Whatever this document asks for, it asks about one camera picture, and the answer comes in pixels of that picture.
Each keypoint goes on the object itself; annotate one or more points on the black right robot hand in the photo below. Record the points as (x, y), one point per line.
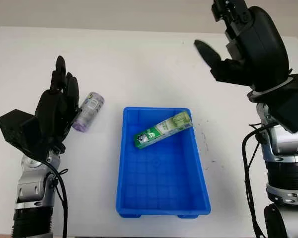
(263, 49)

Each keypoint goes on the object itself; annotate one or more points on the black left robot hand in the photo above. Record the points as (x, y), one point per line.
(54, 111)

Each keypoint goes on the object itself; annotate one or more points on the purple garbage bag roll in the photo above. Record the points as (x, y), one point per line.
(89, 111)

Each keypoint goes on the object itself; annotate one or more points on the green toothpaste box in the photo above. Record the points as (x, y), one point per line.
(161, 130)

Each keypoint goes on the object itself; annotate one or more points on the blue plastic tray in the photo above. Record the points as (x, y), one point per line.
(161, 178)

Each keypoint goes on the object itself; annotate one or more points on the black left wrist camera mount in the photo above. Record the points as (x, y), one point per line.
(15, 129)

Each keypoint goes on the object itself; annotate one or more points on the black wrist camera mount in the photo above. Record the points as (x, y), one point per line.
(15, 129)
(288, 106)

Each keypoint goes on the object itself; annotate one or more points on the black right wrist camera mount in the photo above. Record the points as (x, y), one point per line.
(288, 106)

